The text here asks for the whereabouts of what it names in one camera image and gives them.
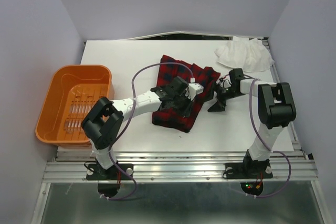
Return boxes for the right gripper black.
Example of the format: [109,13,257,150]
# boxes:
[199,81,243,111]

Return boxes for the red plaid skirt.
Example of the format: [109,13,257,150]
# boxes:
[152,55,221,133]

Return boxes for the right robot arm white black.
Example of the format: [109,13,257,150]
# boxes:
[208,68,297,179]

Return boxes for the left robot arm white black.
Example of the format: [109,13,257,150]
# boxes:
[81,77,203,179]

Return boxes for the white crumpled skirt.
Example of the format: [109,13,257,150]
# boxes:
[214,36,275,73]

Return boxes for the orange plastic basket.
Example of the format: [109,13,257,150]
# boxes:
[35,65,114,148]

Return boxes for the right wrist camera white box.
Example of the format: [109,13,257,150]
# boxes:
[221,79,232,89]

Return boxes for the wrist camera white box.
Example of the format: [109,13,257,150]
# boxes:
[186,83,204,101]
[221,79,232,89]

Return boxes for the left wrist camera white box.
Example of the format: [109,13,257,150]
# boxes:
[186,83,204,101]

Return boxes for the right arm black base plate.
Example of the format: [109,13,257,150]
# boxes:
[222,163,273,180]

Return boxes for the aluminium right side rail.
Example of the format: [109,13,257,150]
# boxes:
[262,36,307,156]

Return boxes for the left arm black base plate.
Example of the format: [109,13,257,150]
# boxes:
[84,163,131,181]

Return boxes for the aluminium front rail frame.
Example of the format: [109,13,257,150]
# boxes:
[42,150,318,184]

